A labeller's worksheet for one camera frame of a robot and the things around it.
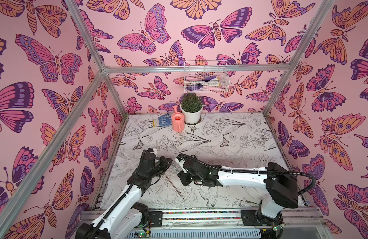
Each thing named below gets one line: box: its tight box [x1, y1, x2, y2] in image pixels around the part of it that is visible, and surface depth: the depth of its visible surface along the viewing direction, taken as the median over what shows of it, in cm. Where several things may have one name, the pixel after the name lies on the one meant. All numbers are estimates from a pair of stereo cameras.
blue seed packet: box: [158, 113, 173, 126], surface depth 119 cm
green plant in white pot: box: [180, 92, 204, 125], surface depth 106 cm
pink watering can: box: [171, 105, 185, 134], surface depth 105 cm
